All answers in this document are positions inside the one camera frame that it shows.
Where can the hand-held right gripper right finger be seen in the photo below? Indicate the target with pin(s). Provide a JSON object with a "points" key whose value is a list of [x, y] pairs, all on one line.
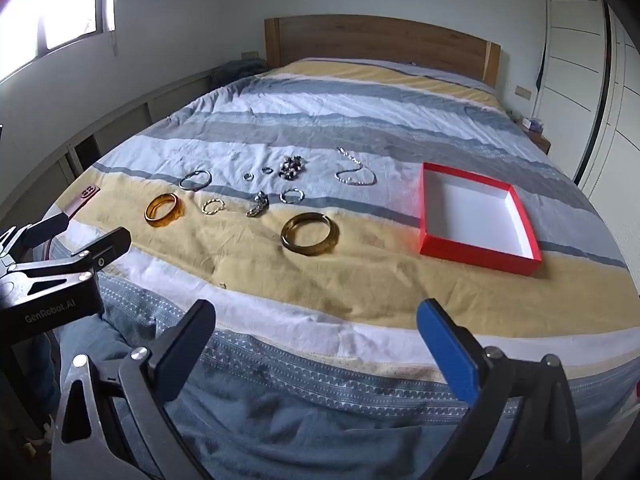
{"points": [[445, 350]]}

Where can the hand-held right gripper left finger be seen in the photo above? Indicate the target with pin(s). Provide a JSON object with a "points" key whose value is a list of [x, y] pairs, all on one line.
{"points": [[182, 347]]}

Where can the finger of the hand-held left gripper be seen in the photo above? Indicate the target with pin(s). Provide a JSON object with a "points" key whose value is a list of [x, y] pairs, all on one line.
{"points": [[35, 235], [107, 247]]}

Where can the thin silver bangle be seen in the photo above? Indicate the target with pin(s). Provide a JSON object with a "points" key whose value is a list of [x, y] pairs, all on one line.
{"points": [[189, 185]]}

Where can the red cardboard box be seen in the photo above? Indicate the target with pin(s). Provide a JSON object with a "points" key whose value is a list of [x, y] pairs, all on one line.
{"points": [[475, 210]]}

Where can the pink smartphone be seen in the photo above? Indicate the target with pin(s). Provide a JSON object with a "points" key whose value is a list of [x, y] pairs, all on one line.
{"points": [[82, 199]]}

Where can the orange amber bangle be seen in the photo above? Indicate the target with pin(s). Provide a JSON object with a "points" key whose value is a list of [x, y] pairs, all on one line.
{"points": [[152, 216]]}

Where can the person's blue jeans leg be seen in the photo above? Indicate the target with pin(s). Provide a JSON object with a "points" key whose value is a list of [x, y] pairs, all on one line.
{"points": [[115, 330]]}

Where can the olive brown bangle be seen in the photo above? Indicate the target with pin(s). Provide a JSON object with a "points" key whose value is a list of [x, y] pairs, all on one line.
{"points": [[290, 245]]}

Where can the dark grey cloth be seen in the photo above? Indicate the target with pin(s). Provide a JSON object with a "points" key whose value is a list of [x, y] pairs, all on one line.
{"points": [[237, 72]]}

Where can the window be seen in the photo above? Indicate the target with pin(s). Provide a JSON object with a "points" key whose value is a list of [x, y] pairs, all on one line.
{"points": [[65, 10]]}

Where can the wooden nightstand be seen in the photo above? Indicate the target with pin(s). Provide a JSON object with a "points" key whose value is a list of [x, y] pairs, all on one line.
{"points": [[540, 141]]}

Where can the small box on nightstand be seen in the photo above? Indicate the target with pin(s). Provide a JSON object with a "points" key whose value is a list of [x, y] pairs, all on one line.
{"points": [[531, 125]]}

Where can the striped duvet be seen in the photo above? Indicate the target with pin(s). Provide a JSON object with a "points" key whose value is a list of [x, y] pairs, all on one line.
{"points": [[350, 110]]}

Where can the wooden headboard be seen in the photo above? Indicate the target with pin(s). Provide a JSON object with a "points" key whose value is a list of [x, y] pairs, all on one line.
{"points": [[380, 40]]}

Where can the white wardrobe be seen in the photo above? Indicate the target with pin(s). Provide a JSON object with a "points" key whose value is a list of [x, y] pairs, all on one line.
{"points": [[575, 60]]}

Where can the low white wall shelf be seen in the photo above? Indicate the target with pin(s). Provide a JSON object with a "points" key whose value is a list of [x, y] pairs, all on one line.
{"points": [[100, 125]]}

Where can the wall socket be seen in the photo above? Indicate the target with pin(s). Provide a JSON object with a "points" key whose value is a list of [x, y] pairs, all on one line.
{"points": [[250, 55]]}

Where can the beige wall switch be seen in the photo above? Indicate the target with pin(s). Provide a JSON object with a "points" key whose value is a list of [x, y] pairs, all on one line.
{"points": [[523, 92]]}

